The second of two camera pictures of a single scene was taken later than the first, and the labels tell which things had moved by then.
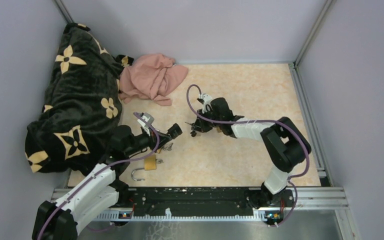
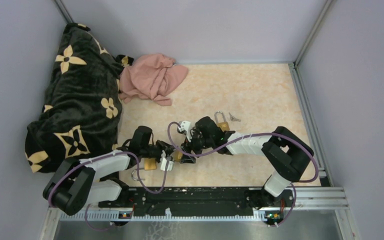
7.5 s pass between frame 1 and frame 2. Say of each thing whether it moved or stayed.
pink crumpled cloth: stayed
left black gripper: moved
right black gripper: moved
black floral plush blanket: stayed
